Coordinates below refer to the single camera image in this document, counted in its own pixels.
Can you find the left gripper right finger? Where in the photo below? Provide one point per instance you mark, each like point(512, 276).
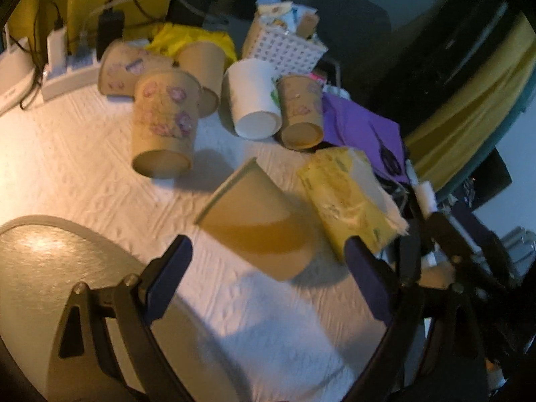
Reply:
point(402, 309)

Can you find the flowered paper cup back left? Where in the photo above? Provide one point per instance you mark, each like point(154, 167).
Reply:
point(123, 64)

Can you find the black charger plug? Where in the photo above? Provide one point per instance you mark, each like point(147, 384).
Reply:
point(111, 25)

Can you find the white desk lamp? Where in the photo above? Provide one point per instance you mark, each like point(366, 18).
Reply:
point(17, 71)

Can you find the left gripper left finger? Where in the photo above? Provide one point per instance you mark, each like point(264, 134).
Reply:
point(166, 274)

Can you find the white power strip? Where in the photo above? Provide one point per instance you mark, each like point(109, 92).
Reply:
point(80, 72)

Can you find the flowered paper cup right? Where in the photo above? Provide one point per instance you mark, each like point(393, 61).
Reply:
point(302, 112)

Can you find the yellow curtain right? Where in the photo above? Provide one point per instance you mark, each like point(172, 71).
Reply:
point(447, 141)

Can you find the white charger plug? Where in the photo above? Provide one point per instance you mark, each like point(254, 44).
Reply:
point(56, 43)

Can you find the round grey placemat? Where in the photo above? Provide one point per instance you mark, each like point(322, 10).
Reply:
point(75, 301)

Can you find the yellow tissue pack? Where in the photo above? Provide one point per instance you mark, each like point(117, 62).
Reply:
point(350, 201)

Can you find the white paper cup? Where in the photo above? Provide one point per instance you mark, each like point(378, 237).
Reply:
point(254, 98)

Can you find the black scissors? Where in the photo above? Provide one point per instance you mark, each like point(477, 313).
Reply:
point(389, 160)

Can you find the flowered paper cup front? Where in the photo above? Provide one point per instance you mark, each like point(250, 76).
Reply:
point(165, 119)

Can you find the yellow cloth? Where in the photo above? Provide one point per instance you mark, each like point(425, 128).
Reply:
point(170, 39)

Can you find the plain brown cup behind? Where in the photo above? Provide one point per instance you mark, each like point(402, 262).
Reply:
point(205, 61)

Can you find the flowered paper cup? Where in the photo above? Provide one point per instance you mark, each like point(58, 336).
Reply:
point(165, 119)
point(123, 64)
point(302, 112)

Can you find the purple cloth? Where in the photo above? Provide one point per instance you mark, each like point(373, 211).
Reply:
point(346, 124)

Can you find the white plastic basket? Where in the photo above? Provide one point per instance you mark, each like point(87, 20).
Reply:
point(288, 53)

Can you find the white tube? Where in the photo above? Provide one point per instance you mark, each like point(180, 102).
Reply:
point(426, 198)

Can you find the plain brown paper cup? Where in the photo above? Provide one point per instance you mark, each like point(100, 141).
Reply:
point(251, 216)

